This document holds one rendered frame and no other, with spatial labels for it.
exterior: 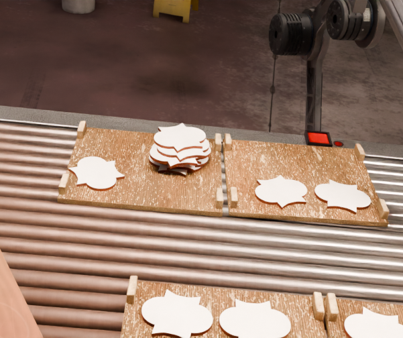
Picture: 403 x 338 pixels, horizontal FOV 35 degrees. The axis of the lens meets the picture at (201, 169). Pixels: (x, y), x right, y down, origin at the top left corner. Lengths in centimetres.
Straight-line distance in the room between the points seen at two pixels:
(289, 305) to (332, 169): 57
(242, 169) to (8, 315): 83
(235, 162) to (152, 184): 26
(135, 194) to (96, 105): 235
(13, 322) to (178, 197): 62
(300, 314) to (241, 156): 60
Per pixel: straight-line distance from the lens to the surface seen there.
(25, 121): 198
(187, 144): 172
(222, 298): 139
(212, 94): 419
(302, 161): 186
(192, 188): 167
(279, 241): 159
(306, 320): 138
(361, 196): 176
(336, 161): 190
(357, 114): 428
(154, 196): 163
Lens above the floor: 191
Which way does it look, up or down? 34 degrees down
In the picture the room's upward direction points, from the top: 7 degrees clockwise
